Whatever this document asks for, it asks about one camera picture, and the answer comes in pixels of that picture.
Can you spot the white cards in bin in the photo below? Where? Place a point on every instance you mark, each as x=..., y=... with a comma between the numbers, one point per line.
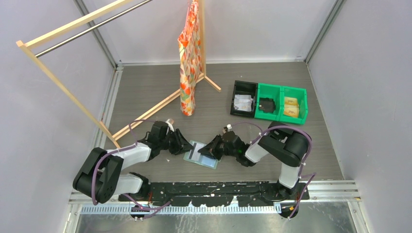
x=243, y=103

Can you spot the black cards in bin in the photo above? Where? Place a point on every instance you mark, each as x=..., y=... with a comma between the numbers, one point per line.
x=267, y=105

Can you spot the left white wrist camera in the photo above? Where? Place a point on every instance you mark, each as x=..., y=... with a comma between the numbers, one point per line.
x=170, y=124

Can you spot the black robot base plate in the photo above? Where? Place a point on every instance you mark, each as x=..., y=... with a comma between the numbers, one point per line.
x=215, y=194

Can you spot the green bin middle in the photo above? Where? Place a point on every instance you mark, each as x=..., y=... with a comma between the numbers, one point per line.
x=269, y=91

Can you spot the green bin right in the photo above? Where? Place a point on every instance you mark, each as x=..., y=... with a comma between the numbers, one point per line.
x=301, y=95

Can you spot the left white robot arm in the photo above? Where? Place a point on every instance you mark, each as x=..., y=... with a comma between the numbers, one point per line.
x=100, y=177

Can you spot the black storage bin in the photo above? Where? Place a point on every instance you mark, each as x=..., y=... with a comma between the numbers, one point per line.
x=244, y=88

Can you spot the white card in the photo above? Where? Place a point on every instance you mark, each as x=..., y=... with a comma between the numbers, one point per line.
x=194, y=155

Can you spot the green bin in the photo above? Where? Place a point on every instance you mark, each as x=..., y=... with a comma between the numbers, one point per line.
x=301, y=95
x=269, y=91

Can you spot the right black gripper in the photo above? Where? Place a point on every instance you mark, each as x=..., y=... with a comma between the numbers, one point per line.
x=211, y=148

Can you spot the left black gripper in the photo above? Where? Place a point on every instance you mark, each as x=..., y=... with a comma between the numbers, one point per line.
x=181, y=145

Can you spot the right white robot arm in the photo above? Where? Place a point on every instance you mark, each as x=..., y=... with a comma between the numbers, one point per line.
x=290, y=145

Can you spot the orange floral hanging cloth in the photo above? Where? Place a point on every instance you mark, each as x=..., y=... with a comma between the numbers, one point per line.
x=190, y=58

